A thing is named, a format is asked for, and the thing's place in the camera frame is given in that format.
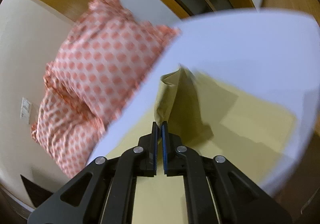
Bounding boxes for khaki pants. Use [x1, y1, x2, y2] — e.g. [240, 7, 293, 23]
[108, 68, 295, 223]

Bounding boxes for orange polka dot pillow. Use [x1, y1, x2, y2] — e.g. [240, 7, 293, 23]
[45, 0, 180, 125]
[31, 88, 106, 178]

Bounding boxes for white bed sheet mattress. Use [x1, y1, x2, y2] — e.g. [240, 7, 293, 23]
[91, 9, 319, 195]

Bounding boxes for white wall switch plate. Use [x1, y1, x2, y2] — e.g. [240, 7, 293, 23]
[20, 97, 32, 125]

